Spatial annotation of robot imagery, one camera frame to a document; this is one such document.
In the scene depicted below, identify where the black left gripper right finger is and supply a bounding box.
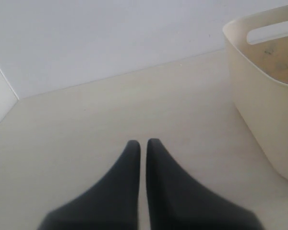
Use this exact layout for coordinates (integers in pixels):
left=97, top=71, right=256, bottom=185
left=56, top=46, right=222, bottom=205
left=146, top=138, right=259, bottom=230

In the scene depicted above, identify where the cream plastic bin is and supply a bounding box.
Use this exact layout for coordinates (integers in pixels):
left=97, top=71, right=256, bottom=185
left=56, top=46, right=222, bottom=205
left=223, top=5, right=288, bottom=179

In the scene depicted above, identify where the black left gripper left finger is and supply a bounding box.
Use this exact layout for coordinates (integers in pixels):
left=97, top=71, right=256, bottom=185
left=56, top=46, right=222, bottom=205
left=38, top=140, right=141, bottom=230

